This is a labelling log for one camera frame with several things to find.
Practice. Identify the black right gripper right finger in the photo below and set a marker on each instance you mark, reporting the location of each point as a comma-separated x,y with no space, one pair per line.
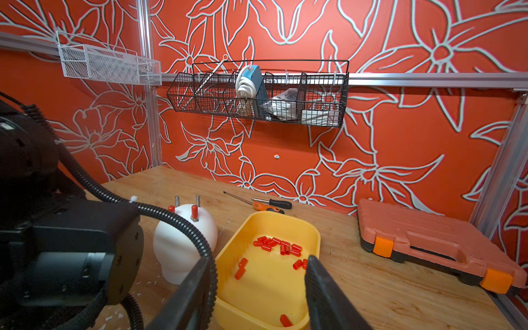
328,306

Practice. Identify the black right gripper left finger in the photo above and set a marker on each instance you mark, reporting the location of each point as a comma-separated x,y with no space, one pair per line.
188,307

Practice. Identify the red screw protection sleeve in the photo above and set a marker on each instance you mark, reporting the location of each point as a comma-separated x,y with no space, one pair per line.
194,213

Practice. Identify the white dome screw fixture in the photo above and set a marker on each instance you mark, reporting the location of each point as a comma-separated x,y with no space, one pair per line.
174,251

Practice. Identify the yellow plastic tray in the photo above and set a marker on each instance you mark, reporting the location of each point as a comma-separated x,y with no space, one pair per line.
261,273

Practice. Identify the small black screwdriver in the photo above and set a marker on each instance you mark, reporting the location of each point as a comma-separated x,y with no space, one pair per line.
274,202

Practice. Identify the orange plastic tool case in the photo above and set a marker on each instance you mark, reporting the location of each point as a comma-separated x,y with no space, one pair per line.
456,246

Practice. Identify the white button box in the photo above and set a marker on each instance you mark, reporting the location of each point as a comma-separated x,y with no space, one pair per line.
320,118

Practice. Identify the blue grey power strip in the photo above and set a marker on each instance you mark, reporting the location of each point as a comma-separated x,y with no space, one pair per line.
251,91

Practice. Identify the orange handled long screwdriver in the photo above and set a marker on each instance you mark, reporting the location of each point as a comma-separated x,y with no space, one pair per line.
258,206

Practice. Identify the black wire wall basket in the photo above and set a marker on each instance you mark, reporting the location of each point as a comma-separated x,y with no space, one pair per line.
303,92

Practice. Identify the clear plastic wall bin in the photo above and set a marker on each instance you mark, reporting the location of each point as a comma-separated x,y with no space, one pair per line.
84,57

